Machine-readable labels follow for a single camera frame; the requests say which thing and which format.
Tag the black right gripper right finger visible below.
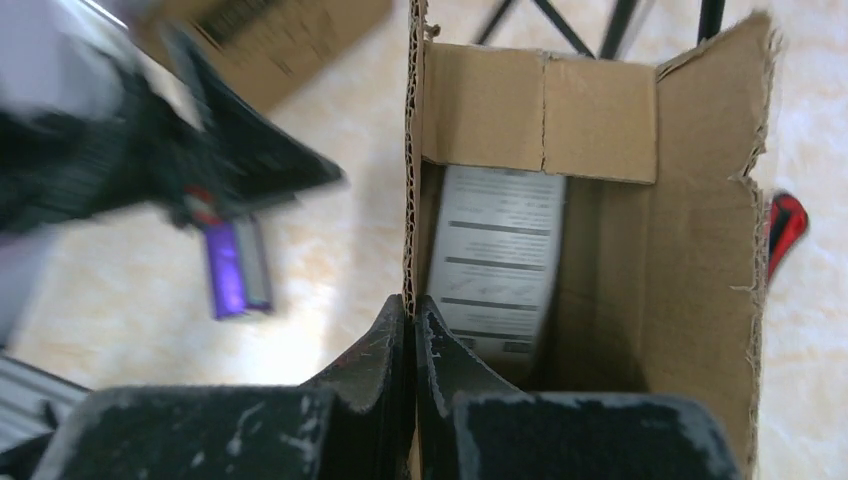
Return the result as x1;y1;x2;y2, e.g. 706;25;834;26
415;297;741;479

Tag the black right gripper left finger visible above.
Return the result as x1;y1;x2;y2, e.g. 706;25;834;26
34;295;406;479

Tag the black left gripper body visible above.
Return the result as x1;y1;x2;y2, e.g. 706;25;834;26
1;69;199;234

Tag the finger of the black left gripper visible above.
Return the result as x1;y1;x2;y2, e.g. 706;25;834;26
165;26;344;228

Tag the purple rectangular box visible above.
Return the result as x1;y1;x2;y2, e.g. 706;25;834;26
203;215;274;321

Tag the large cardboard express box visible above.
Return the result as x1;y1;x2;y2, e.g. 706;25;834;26
135;0;393;113

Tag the small cardboard box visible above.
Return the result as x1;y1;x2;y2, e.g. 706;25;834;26
402;1;779;479

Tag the red black utility knife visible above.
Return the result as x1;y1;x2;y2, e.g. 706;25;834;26
767;191;809;281

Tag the black tripod stand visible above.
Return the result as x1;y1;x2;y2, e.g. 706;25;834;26
471;1;726;61

